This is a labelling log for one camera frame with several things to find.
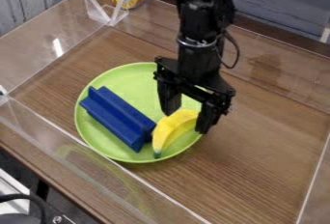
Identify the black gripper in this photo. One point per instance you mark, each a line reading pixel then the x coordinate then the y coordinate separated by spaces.
pixel 205 87

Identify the yellow toy banana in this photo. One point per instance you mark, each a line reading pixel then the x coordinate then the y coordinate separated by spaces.
pixel 171 127

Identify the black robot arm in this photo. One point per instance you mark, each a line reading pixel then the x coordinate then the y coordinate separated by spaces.
pixel 203 33

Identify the green round plate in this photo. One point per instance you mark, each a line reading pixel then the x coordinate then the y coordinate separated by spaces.
pixel 129 81

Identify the blue plastic block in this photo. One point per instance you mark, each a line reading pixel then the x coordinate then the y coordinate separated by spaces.
pixel 118 117

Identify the clear acrylic tray walls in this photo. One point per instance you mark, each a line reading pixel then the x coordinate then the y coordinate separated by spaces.
pixel 257 170

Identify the black device with knob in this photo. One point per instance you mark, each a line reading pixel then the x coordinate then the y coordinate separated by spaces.
pixel 45 212

